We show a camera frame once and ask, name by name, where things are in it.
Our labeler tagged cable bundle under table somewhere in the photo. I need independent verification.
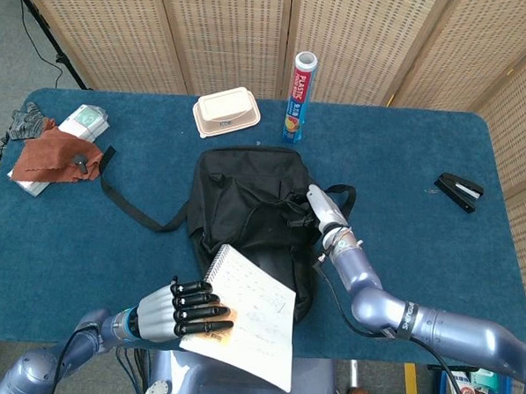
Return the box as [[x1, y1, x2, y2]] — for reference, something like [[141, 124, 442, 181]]
[[112, 346, 152, 394]]

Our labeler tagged brown cloth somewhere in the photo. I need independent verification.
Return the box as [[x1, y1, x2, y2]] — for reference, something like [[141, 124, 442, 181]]
[[10, 115, 107, 188]]

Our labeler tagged woven wooden folding screen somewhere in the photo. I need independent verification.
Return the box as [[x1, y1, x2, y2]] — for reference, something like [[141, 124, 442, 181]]
[[0, 0, 526, 317]]

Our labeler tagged white robot foot plate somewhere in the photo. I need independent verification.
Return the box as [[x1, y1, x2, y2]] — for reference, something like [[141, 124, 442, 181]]
[[141, 378, 171, 394]]

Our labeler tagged white wrapped paper pack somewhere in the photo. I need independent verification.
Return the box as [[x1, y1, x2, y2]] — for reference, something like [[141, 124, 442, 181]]
[[5, 99, 111, 201]]

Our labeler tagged grey patterned glove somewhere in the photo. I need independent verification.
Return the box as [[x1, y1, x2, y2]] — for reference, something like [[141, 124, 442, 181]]
[[5, 100, 48, 143]]

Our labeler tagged teal box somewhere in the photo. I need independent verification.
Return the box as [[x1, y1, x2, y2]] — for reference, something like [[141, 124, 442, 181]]
[[470, 368, 514, 394]]

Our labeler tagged blue felt table cover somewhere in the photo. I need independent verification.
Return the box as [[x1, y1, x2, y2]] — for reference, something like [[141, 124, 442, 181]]
[[0, 85, 526, 370]]

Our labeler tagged white spiral notebook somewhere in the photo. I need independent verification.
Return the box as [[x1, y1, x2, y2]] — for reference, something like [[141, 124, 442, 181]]
[[176, 241, 300, 393]]

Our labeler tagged black floor cable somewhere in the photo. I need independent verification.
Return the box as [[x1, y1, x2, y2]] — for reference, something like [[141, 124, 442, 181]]
[[15, 0, 70, 90]]

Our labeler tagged black backpack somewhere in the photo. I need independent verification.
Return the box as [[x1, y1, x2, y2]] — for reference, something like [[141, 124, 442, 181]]
[[93, 138, 359, 329]]

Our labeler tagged black tripod leg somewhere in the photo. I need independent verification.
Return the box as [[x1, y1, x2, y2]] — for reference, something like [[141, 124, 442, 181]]
[[0, 0, 98, 91]]

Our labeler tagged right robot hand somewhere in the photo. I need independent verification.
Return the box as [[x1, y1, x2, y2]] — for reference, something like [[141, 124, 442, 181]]
[[287, 183, 352, 234]]

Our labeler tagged beige lidded lunch box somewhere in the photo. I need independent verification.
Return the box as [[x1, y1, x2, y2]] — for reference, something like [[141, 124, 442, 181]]
[[190, 84, 263, 142]]

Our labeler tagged small black knob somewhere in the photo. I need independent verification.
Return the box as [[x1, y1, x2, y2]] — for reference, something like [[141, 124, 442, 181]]
[[72, 153, 91, 175]]

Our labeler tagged plastic food wrap roll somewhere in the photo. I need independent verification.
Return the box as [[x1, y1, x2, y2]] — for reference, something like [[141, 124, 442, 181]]
[[281, 50, 321, 146]]

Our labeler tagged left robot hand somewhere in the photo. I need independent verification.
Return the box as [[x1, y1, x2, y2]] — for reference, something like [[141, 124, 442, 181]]
[[136, 274, 238, 349]]

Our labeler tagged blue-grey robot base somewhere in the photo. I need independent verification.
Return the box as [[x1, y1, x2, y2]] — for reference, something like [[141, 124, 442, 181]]
[[151, 348, 339, 394]]

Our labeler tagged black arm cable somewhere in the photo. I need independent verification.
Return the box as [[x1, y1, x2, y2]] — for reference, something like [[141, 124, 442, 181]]
[[308, 256, 481, 394]]

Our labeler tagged black stapler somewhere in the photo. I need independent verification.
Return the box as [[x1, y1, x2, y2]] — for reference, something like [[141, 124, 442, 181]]
[[433, 172, 486, 215]]

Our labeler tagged silver metal pole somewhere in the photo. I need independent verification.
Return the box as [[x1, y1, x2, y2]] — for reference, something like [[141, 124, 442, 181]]
[[347, 359, 362, 391]]

